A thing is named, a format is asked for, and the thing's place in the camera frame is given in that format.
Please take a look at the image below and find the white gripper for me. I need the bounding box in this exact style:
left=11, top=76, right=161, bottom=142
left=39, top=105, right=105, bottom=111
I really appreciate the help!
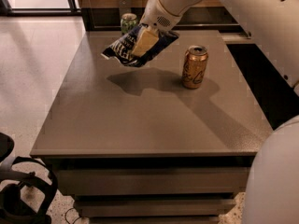
left=130, top=0, right=182, bottom=57

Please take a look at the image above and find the blue kettle chip bag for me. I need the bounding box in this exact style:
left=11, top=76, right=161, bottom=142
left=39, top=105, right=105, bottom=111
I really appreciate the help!
left=102, top=28, right=179, bottom=67

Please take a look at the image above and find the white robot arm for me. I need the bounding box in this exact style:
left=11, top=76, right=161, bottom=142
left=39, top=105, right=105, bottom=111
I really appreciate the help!
left=141, top=0, right=299, bottom=224

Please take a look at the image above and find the green soda can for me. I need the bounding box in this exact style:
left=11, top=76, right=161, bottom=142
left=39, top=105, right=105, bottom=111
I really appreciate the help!
left=121, top=13, right=138, bottom=35

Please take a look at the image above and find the orange soda can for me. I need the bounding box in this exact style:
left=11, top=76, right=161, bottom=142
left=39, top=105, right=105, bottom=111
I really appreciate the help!
left=181, top=45, right=208, bottom=89

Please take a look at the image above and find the grey drawer cabinet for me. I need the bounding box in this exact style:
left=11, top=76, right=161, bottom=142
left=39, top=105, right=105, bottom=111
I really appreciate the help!
left=32, top=31, right=272, bottom=224

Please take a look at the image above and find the black office chair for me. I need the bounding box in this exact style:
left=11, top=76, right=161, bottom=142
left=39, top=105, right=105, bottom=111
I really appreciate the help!
left=0, top=133, right=58, bottom=224

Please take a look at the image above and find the left metal wall bracket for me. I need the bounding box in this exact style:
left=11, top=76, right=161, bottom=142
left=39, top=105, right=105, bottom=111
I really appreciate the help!
left=118, top=0, right=131, bottom=17

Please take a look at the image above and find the black window frame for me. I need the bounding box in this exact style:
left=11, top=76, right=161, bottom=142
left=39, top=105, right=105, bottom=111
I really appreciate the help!
left=0, top=0, right=80, bottom=16

